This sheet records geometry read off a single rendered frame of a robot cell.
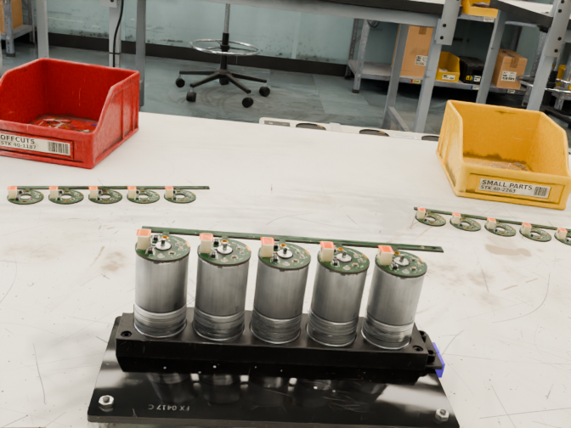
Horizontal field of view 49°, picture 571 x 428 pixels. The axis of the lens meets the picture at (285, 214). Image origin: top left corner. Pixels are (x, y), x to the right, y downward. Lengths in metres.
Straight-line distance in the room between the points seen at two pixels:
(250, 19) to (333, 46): 0.62
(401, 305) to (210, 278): 0.09
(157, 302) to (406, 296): 0.11
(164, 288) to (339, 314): 0.08
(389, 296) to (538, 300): 0.16
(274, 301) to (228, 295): 0.02
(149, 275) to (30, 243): 0.16
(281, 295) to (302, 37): 4.42
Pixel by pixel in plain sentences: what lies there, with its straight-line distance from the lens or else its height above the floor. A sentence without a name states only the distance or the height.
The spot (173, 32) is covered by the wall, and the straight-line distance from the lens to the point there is 4.71.
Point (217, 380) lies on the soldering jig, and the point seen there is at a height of 0.76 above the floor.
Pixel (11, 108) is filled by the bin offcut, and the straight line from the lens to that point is 0.62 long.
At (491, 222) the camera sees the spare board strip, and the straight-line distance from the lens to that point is 0.52.
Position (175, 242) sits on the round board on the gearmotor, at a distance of 0.30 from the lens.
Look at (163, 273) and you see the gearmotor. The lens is 0.29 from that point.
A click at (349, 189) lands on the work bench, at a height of 0.75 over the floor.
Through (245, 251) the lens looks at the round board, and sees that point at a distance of 0.29.
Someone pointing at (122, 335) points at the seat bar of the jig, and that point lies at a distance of 0.31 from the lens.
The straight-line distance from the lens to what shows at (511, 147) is 0.70.
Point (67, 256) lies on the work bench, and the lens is 0.41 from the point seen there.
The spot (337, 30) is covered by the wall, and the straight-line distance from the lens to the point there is 4.70.
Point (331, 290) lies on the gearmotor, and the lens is 0.29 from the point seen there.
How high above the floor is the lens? 0.95
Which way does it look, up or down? 24 degrees down
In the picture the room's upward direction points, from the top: 7 degrees clockwise
